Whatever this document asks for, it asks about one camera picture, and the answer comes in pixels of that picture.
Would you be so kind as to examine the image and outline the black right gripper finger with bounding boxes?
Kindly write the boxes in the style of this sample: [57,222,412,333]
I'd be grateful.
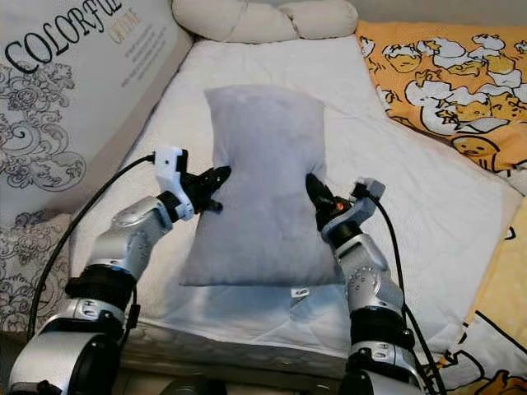
[305,171,335,225]

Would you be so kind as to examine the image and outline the grey plush pillow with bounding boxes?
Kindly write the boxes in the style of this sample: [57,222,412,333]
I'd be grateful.
[180,85,347,299]

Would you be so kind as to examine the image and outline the yellow cartoon egg blanket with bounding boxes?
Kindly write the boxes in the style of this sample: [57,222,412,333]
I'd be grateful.
[356,21,527,395]

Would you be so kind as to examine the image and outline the white quilted mattress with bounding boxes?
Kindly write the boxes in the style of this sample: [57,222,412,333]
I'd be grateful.
[70,37,524,355]

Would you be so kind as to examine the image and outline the beige knotted pillow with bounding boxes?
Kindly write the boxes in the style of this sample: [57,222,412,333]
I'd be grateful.
[171,0,359,44]

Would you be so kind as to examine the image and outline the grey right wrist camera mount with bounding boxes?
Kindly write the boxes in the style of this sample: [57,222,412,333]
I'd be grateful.
[342,177,386,230]

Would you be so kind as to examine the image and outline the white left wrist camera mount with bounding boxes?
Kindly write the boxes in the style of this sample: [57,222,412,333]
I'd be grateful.
[155,146,192,202]

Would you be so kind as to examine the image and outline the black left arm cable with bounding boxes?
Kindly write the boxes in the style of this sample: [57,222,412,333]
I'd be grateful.
[29,152,157,338]

